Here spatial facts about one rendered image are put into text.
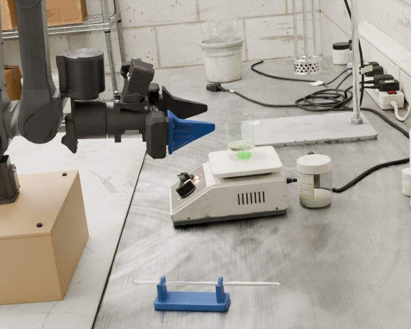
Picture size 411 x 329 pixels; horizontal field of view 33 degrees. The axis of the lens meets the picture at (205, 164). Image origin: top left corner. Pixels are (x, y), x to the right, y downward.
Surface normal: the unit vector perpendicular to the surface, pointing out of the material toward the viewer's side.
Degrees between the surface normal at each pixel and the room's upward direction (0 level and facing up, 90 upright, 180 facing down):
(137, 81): 96
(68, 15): 89
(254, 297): 0
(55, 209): 3
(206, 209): 90
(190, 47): 90
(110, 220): 0
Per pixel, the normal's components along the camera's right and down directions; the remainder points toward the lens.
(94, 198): -0.09, -0.94
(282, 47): -0.02, 0.33
